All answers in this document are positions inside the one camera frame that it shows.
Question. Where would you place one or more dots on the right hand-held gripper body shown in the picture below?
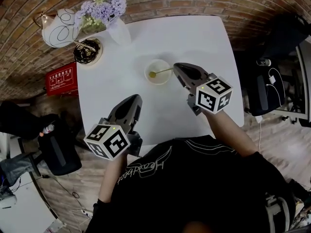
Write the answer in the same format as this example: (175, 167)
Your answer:
(211, 94)

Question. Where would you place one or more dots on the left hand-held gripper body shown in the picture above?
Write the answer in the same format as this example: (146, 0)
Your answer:
(109, 139)

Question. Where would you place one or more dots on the white round container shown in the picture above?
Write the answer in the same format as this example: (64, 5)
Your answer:
(159, 80)

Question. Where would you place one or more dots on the yellow-green spoon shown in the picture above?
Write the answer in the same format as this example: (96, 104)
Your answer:
(152, 74)

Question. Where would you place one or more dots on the person's left forearm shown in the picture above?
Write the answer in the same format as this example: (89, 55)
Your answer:
(111, 178)

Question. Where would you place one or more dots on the person's right forearm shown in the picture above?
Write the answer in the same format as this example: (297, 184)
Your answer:
(228, 132)

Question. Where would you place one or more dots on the black office chair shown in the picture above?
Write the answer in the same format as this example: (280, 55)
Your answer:
(59, 152)
(272, 81)

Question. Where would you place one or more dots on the small silver device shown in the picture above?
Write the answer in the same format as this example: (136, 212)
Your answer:
(263, 62)

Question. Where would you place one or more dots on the bottle with red label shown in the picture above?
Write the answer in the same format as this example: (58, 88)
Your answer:
(49, 128)

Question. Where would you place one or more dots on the red sign board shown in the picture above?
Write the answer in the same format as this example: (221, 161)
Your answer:
(62, 80)

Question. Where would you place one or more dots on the white power strip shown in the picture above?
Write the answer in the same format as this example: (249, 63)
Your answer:
(87, 213)

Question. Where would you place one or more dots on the person's black printed t-shirt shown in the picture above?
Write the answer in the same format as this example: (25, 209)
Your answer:
(189, 190)

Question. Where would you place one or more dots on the white desk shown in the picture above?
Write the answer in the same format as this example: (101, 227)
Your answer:
(22, 203)

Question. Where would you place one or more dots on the white vase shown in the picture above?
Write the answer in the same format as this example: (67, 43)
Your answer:
(119, 31)

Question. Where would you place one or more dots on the white lamp with line drawing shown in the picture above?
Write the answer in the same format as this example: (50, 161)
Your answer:
(58, 30)

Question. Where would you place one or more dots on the purple flower bouquet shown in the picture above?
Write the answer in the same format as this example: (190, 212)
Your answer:
(102, 8)

